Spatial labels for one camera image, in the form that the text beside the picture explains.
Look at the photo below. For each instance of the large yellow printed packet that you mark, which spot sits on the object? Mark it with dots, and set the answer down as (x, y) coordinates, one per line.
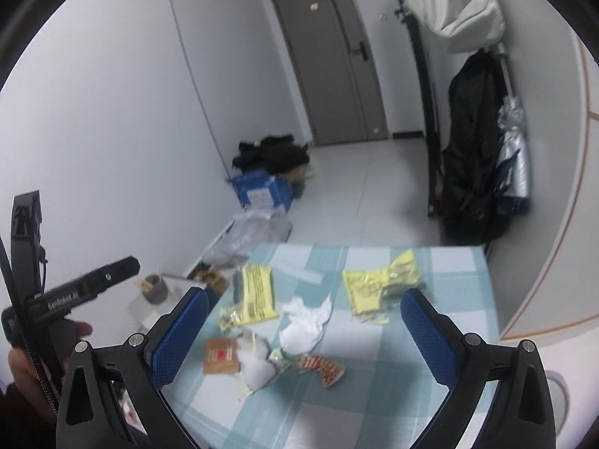
(257, 297)

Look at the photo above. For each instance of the red patterned wrapper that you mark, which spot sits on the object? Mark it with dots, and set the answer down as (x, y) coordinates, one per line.
(325, 368)

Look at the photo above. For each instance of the person's left hand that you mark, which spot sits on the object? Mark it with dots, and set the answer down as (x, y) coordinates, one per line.
(21, 367)

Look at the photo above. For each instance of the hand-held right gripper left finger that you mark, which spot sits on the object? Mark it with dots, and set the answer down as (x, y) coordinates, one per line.
(180, 334)

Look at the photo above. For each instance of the paper cup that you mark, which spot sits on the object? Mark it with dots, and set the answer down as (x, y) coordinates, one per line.
(156, 290)

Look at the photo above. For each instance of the silver and blue umbrella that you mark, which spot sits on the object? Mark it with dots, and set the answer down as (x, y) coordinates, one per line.
(514, 159)

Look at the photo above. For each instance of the black metal frame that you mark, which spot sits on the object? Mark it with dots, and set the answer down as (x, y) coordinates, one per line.
(423, 79)

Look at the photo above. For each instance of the small crumpled yellow packet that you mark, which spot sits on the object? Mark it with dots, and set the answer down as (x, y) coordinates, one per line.
(369, 287)

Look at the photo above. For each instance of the white padded jacket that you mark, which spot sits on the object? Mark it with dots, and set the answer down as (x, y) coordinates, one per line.
(449, 4)

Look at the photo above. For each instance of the clear plastic wrapper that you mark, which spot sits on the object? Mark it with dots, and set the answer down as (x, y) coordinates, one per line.
(299, 272)

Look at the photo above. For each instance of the brown paper bag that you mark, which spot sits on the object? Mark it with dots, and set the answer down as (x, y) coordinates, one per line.
(210, 278)

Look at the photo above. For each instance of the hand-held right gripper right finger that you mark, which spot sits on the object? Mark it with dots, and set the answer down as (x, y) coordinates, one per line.
(428, 336)

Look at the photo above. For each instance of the large black bag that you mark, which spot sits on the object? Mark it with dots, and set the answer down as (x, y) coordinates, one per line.
(472, 159)

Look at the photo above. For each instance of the black clothes pile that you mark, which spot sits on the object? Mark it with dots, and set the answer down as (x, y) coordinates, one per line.
(274, 152)

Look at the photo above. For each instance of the white crumpled tissue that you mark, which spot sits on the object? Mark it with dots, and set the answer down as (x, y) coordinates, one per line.
(304, 325)

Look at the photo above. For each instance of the white torn paper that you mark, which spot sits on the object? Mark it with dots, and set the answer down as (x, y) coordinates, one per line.
(257, 365)

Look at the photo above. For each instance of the brown card packet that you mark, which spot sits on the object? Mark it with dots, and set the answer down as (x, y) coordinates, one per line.
(220, 356)

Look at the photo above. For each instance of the blue cardboard box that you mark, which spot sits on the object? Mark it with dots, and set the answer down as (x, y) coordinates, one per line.
(262, 191)

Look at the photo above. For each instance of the person's left forearm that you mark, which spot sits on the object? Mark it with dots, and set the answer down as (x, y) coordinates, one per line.
(16, 423)

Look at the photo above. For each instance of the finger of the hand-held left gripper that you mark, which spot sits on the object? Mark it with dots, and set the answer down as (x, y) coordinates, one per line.
(114, 271)

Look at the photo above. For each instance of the grey plastic mail bag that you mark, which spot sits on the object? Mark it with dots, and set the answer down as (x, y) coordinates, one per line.
(252, 234)

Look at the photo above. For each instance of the grey brown door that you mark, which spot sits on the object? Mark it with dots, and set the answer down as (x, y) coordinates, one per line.
(327, 56)

